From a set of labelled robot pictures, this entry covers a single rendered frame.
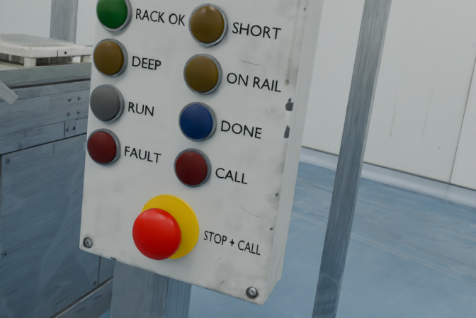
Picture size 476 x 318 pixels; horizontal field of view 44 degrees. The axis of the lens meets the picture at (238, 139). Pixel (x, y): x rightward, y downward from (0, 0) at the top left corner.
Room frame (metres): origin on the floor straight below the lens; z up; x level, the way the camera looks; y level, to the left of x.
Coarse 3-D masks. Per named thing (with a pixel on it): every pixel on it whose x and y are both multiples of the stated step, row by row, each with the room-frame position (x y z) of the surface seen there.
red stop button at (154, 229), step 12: (144, 216) 0.42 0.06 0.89; (156, 216) 0.42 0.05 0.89; (168, 216) 0.42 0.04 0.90; (132, 228) 0.42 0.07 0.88; (144, 228) 0.42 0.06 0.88; (156, 228) 0.41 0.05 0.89; (168, 228) 0.41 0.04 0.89; (144, 240) 0.42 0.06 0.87; (156, 240) 0.41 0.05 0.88; (168, 240) 0.41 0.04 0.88; (180, 240) 0.42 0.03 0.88; (144, 252) 0.42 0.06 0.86; (156, 252) 0.41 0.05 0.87; (168, 252) 0.41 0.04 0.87
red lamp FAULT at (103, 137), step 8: (96, 136) 0.46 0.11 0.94; (104, 136) 0.46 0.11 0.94; (88, 144) 0.46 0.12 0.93; (96, 144) 0.46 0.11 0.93; (104, 144) 0.46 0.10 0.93; (112, 144) 0.46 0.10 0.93; (96, 152) 0.46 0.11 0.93; (104, 152) 0.46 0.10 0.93; (112, 152) 0.46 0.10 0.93; (96, 160) 0.46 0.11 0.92; (104, 160) 0.46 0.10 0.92; (112, 160) 0.46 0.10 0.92
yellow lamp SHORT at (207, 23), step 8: (200, 8) 0.43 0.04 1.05; (208, 8) 0.43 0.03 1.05; (216, 8) 0.43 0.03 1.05; (192, 16) 0.44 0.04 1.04; (200, 16) 0.43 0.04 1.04; (208, 16) 0.43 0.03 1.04; (216, 16) 0.43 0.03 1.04; (192, 24) 0.44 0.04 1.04; (200, 24) 0.43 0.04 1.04; (208, 24) 0.43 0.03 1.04; (216, 24) 0.43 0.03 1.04; (224, 24) 0.43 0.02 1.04; (192, 32) 0.44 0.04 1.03; (200, 32) 0.43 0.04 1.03; (208, 32) 0.43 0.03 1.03; (216, 32) 0.43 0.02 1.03; (200, 40) 0.43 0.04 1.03; (208, 40) 0.43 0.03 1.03; (216, 40) 0.43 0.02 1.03
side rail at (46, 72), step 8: (56, 64) 1.42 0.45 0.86; (64, 64) 1.43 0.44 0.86; (72, 64) 1.46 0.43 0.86; (80, 64) 1.49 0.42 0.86; (88, 64) 1.52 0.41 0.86; (0, 72) 1.23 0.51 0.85; (8, 72) 1.25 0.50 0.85; (16, 72) 1.27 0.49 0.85; (24, 72) 1.30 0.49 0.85; (32, 72) 1.32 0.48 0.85; (40, 72) 1.35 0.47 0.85; (48, 72) 1.37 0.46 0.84; (56, 72) 1.40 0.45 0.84; (64, 72) 1.43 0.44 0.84; (72, 72) 1.46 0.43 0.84; (80, 72) 1.49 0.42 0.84; (88, 72) 1.52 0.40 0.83; (0, 80) 1.23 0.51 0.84; (8, 80) 1.25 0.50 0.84; (16, 80) 1.28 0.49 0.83; (24, 80) 1.30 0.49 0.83; (32, 80) 1.32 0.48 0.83; (40, 80) 1.35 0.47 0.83
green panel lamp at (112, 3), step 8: (104, 0) 0.46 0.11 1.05; (112, 0) 0.46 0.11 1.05; (120, 0) 0.46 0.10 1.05; (104, 8) 0.46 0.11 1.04; (112, 8) 0.46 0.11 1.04; (120, 8) 0.46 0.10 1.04; (104, 16) 0.46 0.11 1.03; (112, 16) 0.46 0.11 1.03; (120, 16) 0.46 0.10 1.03; (104, 24) 0.46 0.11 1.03; (112, 24) 0.46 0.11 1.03; (120, 24) 0.46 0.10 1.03
